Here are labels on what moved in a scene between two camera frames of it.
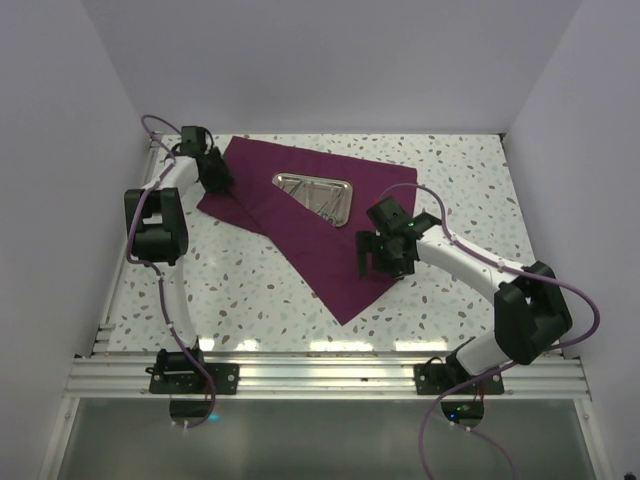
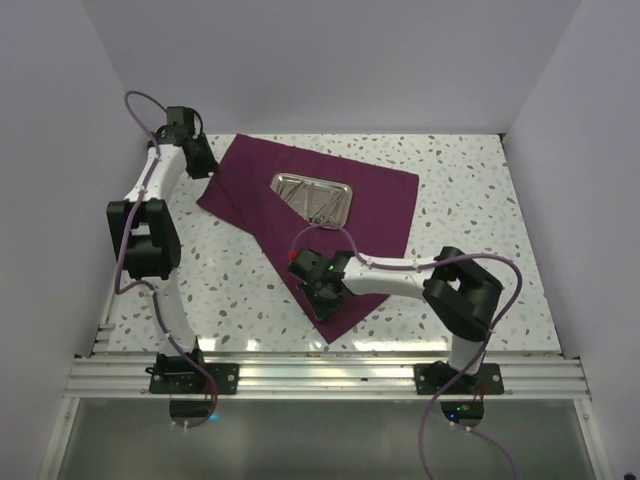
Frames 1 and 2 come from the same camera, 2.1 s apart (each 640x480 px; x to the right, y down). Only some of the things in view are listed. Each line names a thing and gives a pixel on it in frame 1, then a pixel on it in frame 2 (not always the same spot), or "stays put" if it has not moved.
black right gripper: x=367 y=241 → x=323 y=312
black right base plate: x=443 y=378 stays put
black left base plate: x=225 y=379 stays put
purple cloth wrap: x=323 y=254 stays put
